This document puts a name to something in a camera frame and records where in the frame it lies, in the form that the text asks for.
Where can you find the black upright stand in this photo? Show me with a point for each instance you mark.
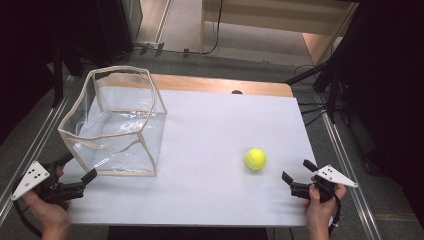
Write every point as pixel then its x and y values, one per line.
pixel 58 76

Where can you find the black tripod stand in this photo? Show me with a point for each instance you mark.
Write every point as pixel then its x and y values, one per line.
pixel 328 76

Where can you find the person's right hand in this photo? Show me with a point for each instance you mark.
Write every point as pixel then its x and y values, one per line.
pixel 320 208

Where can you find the person's left hand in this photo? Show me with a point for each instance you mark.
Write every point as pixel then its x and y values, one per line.
pixel 48 213

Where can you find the yellow tennis ball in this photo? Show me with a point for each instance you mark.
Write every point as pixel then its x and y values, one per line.
pixel 255 159

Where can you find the light wooden shelf unit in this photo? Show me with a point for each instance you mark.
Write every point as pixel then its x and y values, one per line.
pixel 276 16

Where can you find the clear plastic box beige trim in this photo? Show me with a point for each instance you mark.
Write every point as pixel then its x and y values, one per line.
pixel 116 133

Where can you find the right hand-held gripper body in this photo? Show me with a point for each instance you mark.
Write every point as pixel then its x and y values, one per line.
pixel 333 176

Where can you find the aluminium floor rail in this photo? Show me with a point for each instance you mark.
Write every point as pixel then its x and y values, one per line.
pixel 33 146
pixel 350 180

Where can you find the white table cover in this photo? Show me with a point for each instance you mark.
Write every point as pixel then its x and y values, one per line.
pixel 213 150

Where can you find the black cabinet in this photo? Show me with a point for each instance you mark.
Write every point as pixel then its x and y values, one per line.
pixel 115 30

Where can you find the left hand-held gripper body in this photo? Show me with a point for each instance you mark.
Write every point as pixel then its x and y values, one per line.
pixel 29 178

